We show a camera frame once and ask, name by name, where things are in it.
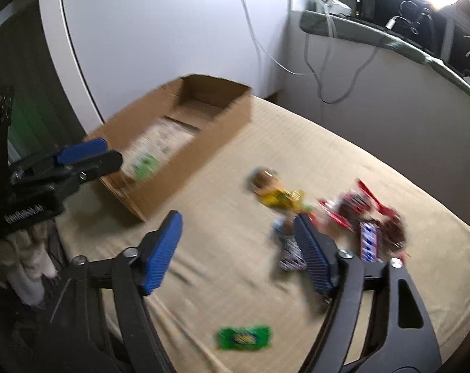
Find white cable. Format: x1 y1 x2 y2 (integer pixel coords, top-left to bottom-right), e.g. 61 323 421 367
234 0 310 76

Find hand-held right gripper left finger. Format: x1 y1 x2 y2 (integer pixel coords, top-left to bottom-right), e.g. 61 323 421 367
48 210 183 373

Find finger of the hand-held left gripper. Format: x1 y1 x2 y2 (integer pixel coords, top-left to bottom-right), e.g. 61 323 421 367
52 151 124 195
10 138 108 181

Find clear plastic bag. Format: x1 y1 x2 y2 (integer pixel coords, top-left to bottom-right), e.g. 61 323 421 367
122 118 199 184

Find small yellow snack packet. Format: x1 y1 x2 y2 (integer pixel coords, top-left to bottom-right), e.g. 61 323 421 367
260 188 310 214

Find grey looping cable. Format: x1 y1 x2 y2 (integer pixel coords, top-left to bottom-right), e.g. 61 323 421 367
304 8 387 105

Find brown cardboard box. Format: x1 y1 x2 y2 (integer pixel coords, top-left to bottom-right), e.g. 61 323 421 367
83 74 253 223

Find white device on sill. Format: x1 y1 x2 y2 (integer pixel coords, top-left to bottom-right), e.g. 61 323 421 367
311 0 353 15

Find dark striped snack packet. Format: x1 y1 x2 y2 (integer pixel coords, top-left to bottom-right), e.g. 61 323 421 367
278 237 310 272

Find green snack packet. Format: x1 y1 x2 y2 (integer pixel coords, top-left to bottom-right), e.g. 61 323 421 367
215 325 273 352

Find dark red snack packet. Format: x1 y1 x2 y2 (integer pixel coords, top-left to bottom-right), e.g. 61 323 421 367
375 206 410 254

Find round snack cup blue lid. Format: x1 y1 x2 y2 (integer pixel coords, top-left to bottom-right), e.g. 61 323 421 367
273 218 298 242

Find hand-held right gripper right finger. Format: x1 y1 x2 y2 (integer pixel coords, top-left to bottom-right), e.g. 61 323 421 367
293 213 443 373

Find blue white candy bar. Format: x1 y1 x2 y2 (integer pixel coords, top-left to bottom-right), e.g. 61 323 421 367
357 219 384 264

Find dark window frame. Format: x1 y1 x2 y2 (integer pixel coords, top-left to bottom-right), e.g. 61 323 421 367
324 0 470 86

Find round snack cup yellow base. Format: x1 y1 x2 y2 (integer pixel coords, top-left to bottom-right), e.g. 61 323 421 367
251 166 283 196

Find person's left forearm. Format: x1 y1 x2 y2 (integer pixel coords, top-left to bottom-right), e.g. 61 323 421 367
0 221 62 308

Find grey window sill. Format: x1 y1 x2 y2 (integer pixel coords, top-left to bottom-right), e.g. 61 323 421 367
300 8 470 106

